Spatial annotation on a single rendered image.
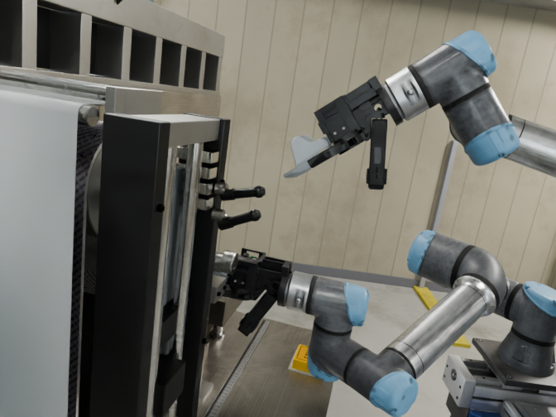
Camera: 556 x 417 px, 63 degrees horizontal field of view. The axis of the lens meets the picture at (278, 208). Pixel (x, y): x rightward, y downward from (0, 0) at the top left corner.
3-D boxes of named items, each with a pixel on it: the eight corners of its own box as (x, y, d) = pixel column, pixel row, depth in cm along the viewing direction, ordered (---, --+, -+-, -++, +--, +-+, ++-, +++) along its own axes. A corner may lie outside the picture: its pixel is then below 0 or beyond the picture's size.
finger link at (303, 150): (270, 152, 77) (317, 124, 76) (287, 182, 77) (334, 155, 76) (267, 152, 74) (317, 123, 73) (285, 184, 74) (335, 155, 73)
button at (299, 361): (322, 377, 97) (324, 367, 97) (291, 368, 99) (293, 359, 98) (327, 360, 104) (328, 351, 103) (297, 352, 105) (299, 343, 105)
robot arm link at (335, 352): (337, 400, 82) (348, 346, 79) (296, 366, 90) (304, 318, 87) (364, 385, 87) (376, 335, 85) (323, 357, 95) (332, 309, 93)
